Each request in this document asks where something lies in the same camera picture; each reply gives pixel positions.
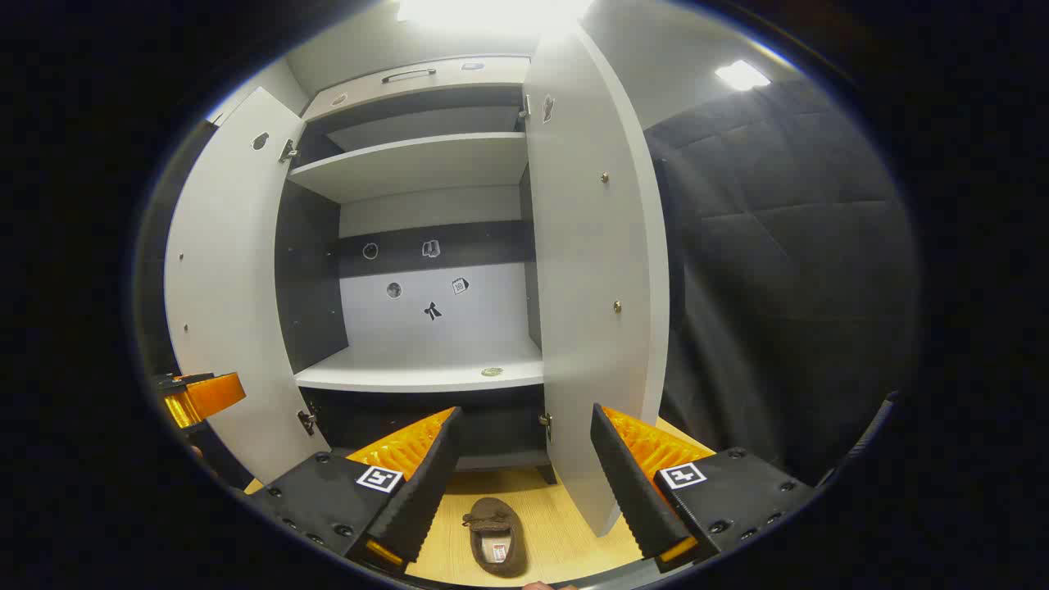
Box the small ceiling light panel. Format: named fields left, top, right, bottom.
left=715, top=59, right=772, bottom=92

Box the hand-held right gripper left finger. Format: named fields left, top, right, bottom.
left=244, top=406, right=464, bottom=572

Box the white cabinet door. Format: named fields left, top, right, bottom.
left=522, top=25, right=671, bottom=538
left=164, top=86, right=330, bottom=486

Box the brown fluffy shoe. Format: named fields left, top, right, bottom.
left=461, top=497, right=529, bottom=579

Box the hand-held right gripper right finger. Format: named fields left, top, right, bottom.
left=590, top=402, right=818, bottom=573

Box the large ceiling light panel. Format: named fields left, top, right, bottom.
left=397, top=0, right=593, bottom=35

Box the white cabinet drawer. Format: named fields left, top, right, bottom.
left=303, top=56, right=531, bottom=120

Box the white shoe cabinet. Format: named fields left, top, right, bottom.
left=275, top=56, right=560, bottom=486

